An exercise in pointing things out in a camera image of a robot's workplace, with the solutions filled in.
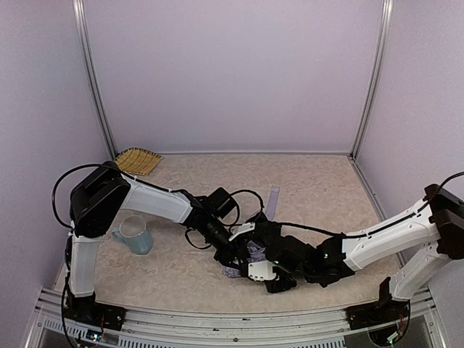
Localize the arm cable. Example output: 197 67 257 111
271 172 464 240
50 162 265 348

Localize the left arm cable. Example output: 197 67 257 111
50 162 265 348

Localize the lilac folding umbrella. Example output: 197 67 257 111
223 186 280 278

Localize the yellow woven mat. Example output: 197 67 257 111
114 147 162 176

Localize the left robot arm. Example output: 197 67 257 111
59 161 283 330

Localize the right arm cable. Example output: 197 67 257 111
271 172 464 240

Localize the aluminium corner post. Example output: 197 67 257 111
347 0 394 160
72 0 118 159

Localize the right aluminium corner post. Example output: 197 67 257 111
347 0 394 160

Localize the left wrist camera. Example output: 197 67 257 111
228 223 255 241

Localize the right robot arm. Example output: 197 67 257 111
265 184 463 330

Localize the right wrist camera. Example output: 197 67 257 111
247 260 278 282

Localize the left aluminium corner post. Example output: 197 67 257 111
72 0 118 159

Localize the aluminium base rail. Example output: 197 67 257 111
25 286 447 348

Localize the light blue mug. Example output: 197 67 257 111
112 215 153 256

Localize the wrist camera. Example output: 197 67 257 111
228 223 255 241
247 260 278 282

